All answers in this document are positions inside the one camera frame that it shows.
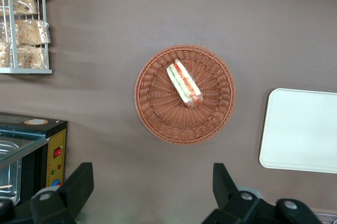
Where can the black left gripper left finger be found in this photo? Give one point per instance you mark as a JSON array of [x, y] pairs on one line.
[[76, 184]]

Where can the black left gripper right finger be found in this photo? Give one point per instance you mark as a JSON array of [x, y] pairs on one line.
[[226, 189]]

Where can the triangle sandwich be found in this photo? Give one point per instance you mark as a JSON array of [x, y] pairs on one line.
[[184, 83]]

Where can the cream plastic tray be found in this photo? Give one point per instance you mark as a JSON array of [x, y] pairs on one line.
[[300, 129]]

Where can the round brown wicker basket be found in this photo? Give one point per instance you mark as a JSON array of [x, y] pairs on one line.
[[158, 108]]

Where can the tray of packaged snacks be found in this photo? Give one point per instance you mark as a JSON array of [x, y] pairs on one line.
[[11, 50]]

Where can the black glass food warmer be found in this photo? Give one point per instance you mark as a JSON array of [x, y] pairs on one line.
[[56, 140]]

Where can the stainless steel pan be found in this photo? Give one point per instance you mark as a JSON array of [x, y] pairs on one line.
[[8, 179]]

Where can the thin wooden skewer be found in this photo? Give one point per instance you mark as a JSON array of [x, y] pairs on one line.
[[6, 186]]

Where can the clear bag of fried snacks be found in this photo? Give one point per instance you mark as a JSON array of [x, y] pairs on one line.
[[30, 32], [5, 32], [25, 1], [31, 57], [5, 54]]

